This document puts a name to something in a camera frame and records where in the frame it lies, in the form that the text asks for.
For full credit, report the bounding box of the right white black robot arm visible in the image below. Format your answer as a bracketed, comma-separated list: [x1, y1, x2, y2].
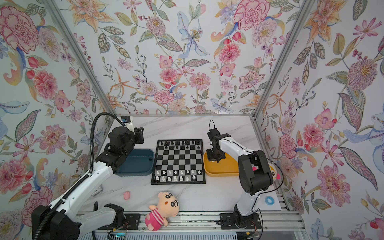
[207, 128, 274, 220]

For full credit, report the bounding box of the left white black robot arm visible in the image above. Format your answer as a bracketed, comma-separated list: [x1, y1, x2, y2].
[32, 127, 144, 240]

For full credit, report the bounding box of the yellow plastic tray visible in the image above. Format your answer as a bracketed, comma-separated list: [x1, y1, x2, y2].
[204, 153, 239, 177]

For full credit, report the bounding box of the teal plastic tray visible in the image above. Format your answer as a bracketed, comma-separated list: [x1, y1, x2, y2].
[115, 149, 155, 177]

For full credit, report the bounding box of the black and white chessboard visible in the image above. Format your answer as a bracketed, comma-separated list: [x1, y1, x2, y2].
[151, 139, 206, 185]

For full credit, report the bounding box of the small pink eraser toy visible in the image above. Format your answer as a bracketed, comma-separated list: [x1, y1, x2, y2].
[123, 191, 131, 201]

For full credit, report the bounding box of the pink green plush toy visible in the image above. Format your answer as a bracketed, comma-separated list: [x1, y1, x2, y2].
[269, 164, 281, 181]

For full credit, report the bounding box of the pink striped plush doll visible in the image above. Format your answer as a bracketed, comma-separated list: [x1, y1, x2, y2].
[145, 192, 180, 231]

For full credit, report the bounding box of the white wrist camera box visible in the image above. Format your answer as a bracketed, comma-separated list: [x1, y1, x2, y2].
[121, 116, 135, 132]

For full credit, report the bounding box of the black corrugated cable hose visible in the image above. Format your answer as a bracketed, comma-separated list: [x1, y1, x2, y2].
[32, 112, 125, 240]

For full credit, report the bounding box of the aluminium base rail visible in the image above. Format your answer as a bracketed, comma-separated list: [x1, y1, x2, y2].
[77, 211, 307, 233]

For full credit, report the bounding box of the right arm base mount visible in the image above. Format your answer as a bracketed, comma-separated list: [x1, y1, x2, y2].
[219, 212, 262, 231]

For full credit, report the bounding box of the blue ring sticker card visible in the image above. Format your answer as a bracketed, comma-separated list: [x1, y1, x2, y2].
[265, 196, 282, 211]

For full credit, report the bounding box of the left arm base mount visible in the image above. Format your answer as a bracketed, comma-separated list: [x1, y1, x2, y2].
[98, 214, 141, 231]

